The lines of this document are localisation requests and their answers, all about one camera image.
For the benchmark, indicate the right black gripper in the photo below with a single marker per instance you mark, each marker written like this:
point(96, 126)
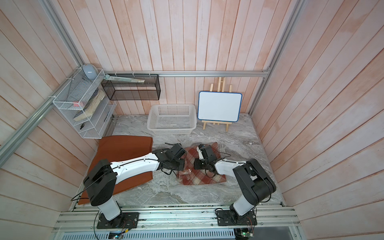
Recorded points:
point(196, 162)

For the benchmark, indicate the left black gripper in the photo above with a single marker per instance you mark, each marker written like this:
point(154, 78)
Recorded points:
point(181, 167)

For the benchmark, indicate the red plaid skirt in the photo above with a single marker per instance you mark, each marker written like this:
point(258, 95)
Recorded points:
point(190, 176)

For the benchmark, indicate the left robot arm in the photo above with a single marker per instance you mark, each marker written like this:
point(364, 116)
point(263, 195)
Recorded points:
point(100, 182)

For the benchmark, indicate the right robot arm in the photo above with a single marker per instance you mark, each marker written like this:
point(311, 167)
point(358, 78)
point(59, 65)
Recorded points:
point(255, 183)

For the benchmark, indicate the white plastic basket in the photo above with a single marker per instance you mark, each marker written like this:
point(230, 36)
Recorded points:
point(172, 119)

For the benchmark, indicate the rust brown skirt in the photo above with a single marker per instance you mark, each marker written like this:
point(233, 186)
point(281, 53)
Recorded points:
point(121, 148)

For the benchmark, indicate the wooden easel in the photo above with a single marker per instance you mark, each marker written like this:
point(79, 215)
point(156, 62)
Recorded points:
point(220, 89)

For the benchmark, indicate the worn book on shelf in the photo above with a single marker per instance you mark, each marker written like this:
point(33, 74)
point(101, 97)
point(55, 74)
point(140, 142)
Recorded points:
point(91, 106)

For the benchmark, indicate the light green flat ruler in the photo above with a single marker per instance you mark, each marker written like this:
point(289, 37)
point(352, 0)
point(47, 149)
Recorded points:
point(122, 79)

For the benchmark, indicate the grey computer mouse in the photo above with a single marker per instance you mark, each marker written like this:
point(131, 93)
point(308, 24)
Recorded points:
point(90, 71)

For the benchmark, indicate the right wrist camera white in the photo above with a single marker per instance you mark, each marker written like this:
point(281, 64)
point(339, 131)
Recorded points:
point(199, 150)

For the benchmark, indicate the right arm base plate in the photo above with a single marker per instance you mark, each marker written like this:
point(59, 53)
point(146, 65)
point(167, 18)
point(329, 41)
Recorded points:
point(231, 218)

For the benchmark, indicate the black wire mesh basket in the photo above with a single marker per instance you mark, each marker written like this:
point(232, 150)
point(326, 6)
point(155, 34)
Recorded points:
point(150, 90)

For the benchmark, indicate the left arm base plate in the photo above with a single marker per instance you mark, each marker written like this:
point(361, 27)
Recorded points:
point(122, 221)

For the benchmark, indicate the aluminium rail frame front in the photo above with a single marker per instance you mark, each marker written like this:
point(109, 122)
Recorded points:
point(198, 222)

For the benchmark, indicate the white wire shelf rack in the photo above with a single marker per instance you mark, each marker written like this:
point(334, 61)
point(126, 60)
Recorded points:
point(80, 89)

